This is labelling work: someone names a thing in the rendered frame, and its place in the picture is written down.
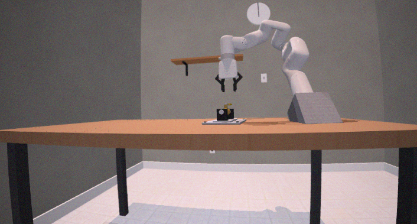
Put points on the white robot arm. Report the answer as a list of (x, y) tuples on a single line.
[(294, 52)]

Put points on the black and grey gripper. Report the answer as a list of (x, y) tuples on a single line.
[(228, 70)]

